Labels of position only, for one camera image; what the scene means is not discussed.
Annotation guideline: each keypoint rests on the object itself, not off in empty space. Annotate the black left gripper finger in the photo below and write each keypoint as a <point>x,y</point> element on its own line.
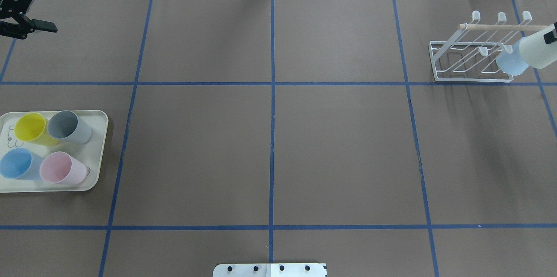
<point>25,26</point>

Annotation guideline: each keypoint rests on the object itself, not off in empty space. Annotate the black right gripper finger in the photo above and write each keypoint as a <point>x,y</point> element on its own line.
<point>551,35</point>

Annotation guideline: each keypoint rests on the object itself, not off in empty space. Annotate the pale cream plastic cup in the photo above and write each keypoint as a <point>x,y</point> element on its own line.
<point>535,52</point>

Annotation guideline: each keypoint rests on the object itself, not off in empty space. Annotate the light blue plastic cup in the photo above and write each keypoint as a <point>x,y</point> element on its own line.
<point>510,60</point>

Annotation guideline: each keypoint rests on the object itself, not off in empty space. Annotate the wooden rack dowel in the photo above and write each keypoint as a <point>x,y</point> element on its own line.
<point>494,27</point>

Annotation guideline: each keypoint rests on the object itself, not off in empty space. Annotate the yellow plastic cup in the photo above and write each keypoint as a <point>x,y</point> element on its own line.
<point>32,128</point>

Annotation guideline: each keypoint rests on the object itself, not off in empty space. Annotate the grey plastic cup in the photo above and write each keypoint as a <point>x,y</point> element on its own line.
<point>67,126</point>

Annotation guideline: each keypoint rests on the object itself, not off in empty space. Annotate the pink plastic cup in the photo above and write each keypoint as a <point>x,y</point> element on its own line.
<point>61,168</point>

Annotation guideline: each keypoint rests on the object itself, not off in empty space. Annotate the cream plastic tray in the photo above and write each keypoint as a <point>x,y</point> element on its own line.
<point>90,154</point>

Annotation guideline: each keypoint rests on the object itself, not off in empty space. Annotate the white wire cup rack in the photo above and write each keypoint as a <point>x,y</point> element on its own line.
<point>470,55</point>

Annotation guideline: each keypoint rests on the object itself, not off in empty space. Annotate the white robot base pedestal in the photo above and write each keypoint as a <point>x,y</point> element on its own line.
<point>271,270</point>

